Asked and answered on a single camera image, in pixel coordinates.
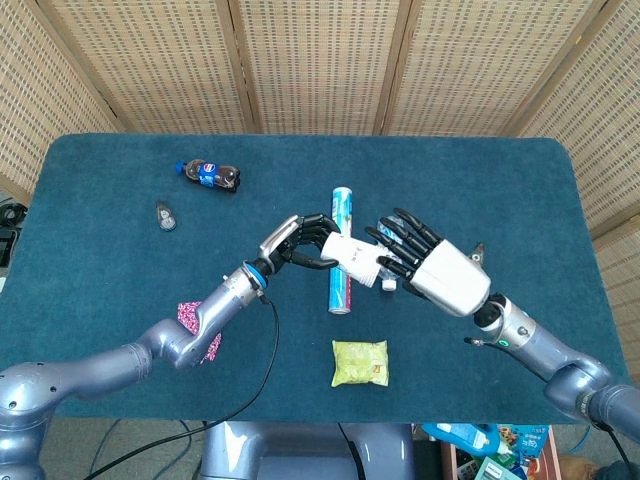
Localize woven bamboo folding screen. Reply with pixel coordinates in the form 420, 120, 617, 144
0, 0, 640, 321

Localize blue carpet table cover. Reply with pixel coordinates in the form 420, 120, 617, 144
0, 132, 631, 426

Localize blue plastic bottle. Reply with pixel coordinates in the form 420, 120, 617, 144
421, 422, 501, 456

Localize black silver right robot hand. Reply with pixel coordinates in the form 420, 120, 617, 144
364, 207, 494, 319

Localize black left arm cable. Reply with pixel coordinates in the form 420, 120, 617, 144
82, 294, 281, 480

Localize yellow-green snack pack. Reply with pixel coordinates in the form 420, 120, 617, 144
330, 339, 390, 389

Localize teal cling film roll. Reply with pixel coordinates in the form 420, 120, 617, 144
327, 186, 356, 315

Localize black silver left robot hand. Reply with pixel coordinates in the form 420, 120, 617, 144
257, 213, 342, 275

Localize grey correction tape dispenser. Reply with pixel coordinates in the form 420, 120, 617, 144
155, 199, 180, 232

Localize stack of white paper cups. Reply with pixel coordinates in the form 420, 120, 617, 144
319, 232, 382, 290

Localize grey-blue robot torso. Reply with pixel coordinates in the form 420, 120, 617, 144
198, 420, 416, 480

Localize small cola bottle blue label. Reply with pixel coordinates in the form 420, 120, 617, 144
175, 158, 242, 194

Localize reddish-brown storage box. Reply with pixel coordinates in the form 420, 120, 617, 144
439, 424, 561, 480

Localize clear water bottle white cap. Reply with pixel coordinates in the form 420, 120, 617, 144
375, 216, 405, 292

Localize black equipment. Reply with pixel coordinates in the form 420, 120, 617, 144
0, 199, 29, 269

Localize pink patterned paper packets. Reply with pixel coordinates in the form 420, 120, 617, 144
177, 299, 224, 365

